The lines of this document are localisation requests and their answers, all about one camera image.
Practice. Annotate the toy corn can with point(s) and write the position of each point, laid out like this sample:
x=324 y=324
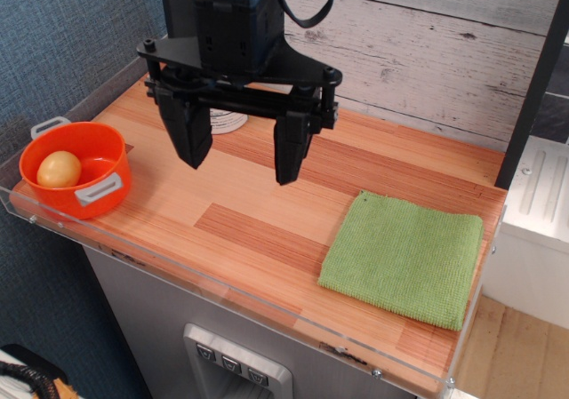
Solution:
x=223 y=121

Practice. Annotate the yellow toy potato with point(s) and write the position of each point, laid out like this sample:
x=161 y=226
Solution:
x=60 y=169

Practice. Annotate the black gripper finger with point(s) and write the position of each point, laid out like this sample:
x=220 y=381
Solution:
x=188 y=125
x=292 y=138

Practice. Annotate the green towel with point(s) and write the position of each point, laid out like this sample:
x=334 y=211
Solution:
x=404 y=258

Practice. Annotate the clear acrylic table guard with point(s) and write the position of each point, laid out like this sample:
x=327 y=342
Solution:
x=229 y=231

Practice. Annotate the orange toy pot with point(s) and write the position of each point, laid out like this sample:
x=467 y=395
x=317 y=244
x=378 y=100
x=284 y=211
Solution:
x=106 y=176

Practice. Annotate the black right frame post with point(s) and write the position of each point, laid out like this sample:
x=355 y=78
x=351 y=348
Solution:
x=547 y=61

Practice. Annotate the black vertical post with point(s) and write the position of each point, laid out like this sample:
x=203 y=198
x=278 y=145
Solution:
x=179 y=18

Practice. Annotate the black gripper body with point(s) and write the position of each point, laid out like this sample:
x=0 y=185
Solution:
x=240 y=61

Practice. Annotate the grey toy fridge cabinet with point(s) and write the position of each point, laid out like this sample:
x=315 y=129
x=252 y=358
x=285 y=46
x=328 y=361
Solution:
x=189 y=346

